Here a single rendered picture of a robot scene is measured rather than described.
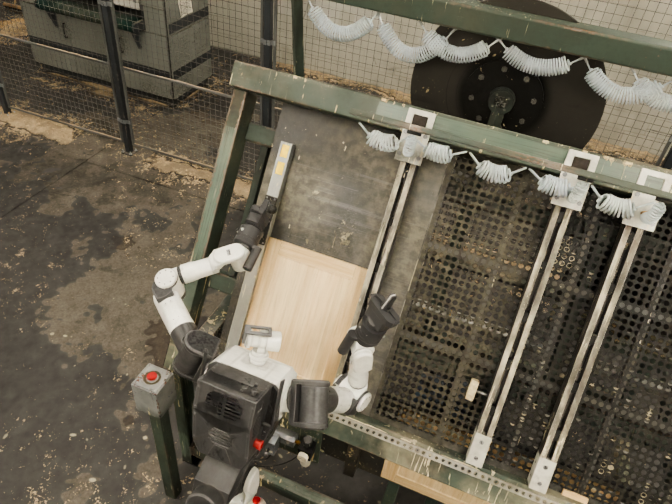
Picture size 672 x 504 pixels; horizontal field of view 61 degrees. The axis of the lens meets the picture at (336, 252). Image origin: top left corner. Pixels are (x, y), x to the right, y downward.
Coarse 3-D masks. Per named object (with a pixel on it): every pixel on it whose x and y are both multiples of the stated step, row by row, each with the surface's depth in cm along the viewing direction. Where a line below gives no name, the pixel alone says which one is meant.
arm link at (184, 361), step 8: (176, 328) 189; (184, 328) 189; (192, 328) 190; (176, 336) 188; (184, 336) 187; (176, 344) 188; (184, 352) 185; (176, 360) 189; (184, 360) 186; (192, 360) 185; (200, 360) 187; (176, 368) 190; (184, 368) 188; (192, 368) 188
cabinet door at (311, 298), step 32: (288, 256) 229; (320, 256) 225; (256, 288) 233; (288, 288) 230; (320, 288) 226; (352, 288) 223; (256, 320) 234; (288, 320) 231; (320, 320) 227; (352, 320) 224; (288, 352) 232; (320, 352) 228
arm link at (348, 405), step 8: (336, 384) 202; (344, 392) 192; (368, 392) 201; (344, 400) 190; (352, 400) 196; (360, 400) 198; (368, 400) 202; (336, 408) 185; (344, 408) 192; (352, 408) 196; (360, 408) 199
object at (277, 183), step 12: (288, 144) 223; (288, 156) 223; (288, 168) 227; (276, 180) 226; (276, 192) 226; (276, 204) 227; (264, 252) 231; (252, 276) 231; (252, 288) 232; (240, 300) 233; (240, 312) 234; (240, 324) 234; (228, 336) 236; (240, 336) 235
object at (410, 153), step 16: (416, 112) 202; (400, 144) 205; (416, 144) 203; (400, 160) 205; (416, 160) 204; (400, 176) 209; (400, 192) 213; (400, 208) 210; (384, 224) 212; (400, 224) 217; (384, 240) 216; (384, 256) 213; (368, 272) 215; (384, 272) 217; (368, 288) 217
